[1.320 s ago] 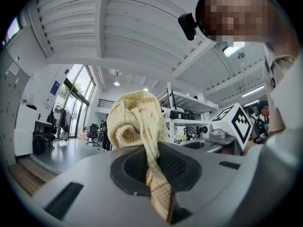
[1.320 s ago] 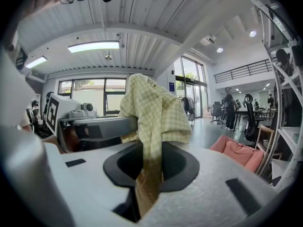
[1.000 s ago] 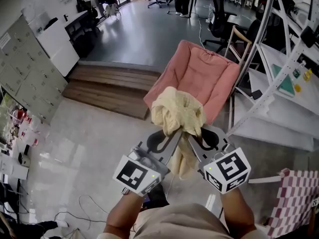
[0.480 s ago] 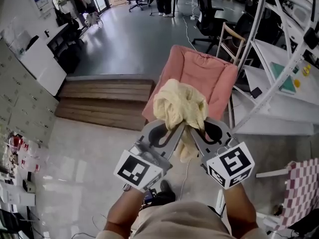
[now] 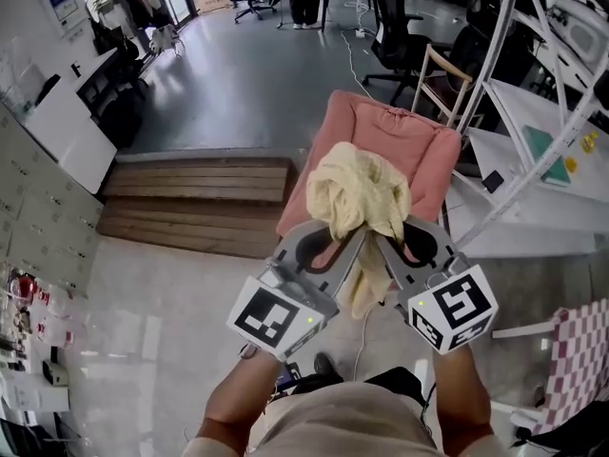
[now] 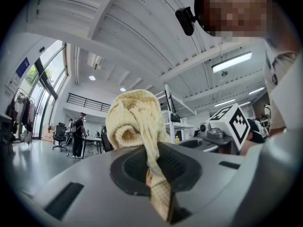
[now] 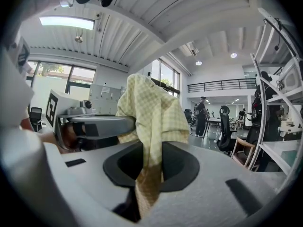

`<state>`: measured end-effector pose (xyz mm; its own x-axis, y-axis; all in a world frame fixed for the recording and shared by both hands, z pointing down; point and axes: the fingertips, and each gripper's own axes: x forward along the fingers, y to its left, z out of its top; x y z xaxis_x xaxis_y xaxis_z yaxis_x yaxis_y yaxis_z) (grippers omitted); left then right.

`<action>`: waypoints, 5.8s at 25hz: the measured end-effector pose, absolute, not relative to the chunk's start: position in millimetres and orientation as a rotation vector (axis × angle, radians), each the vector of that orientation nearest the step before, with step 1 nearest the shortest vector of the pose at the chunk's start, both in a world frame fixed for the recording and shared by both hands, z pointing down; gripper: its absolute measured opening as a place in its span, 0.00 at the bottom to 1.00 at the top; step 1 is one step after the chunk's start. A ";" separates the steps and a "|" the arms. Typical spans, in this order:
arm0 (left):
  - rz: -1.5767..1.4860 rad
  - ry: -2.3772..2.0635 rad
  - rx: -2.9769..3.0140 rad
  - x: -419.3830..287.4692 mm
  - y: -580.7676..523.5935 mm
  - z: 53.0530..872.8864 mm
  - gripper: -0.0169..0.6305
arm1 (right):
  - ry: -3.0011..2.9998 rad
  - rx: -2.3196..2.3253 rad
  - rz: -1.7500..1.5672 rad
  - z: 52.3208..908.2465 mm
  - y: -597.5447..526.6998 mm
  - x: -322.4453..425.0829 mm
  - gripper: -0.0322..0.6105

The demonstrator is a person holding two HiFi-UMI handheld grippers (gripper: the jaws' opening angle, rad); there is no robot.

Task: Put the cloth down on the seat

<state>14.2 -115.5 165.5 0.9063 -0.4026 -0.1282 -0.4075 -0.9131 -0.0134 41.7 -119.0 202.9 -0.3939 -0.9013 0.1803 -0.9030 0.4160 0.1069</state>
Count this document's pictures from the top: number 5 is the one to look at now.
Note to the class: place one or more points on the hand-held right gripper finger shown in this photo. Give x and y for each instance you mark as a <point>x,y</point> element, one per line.
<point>452,248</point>
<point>397,274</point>

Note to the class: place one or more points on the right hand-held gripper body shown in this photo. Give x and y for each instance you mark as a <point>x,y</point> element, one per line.
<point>457,307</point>

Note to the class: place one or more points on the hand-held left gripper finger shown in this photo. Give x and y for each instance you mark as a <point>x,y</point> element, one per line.
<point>347,269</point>
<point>295,250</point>

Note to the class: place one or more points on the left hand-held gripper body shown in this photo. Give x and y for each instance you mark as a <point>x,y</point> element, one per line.
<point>271,317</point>

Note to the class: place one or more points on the yellow cloth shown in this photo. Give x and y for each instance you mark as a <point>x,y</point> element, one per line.
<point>352,188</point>

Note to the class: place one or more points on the pink cushion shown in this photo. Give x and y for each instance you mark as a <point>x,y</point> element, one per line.
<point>404,136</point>

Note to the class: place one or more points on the person's left forearm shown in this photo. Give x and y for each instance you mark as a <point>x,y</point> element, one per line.
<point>238,393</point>

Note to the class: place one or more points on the person's right forearm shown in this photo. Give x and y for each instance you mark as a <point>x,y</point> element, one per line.
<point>459,388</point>

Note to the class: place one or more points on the black battery box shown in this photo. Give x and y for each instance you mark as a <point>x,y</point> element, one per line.
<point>288,378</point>

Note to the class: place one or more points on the person's black shoe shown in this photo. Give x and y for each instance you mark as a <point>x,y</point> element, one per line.
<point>324,363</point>

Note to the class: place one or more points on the dark flat phone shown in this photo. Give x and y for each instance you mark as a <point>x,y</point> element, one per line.
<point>493,181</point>

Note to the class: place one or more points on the person's black trousers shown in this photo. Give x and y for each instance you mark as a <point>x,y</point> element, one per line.
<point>380,381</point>

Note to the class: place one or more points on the wooden slatted platform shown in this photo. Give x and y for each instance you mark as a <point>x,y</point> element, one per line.
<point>200,198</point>

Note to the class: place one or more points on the person's beige shirt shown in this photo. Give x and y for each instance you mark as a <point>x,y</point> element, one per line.
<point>342,422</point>

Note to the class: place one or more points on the green book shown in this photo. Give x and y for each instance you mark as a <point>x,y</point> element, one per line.
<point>542,155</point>

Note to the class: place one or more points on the pink checkered cloth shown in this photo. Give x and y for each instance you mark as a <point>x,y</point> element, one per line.
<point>580,364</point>

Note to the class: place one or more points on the white metal shelf rack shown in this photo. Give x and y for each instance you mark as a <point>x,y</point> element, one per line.
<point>533,112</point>

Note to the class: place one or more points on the light wooden chair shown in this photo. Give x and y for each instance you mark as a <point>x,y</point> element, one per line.
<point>445,88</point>

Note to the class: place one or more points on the small yellow object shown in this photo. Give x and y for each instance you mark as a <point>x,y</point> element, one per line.
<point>589,142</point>

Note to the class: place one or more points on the small white device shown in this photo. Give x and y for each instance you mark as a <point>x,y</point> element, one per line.
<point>56,371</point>

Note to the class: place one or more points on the black storage unit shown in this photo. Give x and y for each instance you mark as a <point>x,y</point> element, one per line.
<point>119,107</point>

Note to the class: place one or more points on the white cardboard box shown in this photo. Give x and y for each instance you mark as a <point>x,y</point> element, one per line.
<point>38,397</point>

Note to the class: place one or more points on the white cabinet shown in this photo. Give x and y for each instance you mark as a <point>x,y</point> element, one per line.
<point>71,131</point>

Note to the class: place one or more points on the grey metal lockers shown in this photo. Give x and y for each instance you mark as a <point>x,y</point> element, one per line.
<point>38,207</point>

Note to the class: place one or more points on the clothes rack with garments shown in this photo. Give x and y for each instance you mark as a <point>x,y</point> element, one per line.
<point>138,7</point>

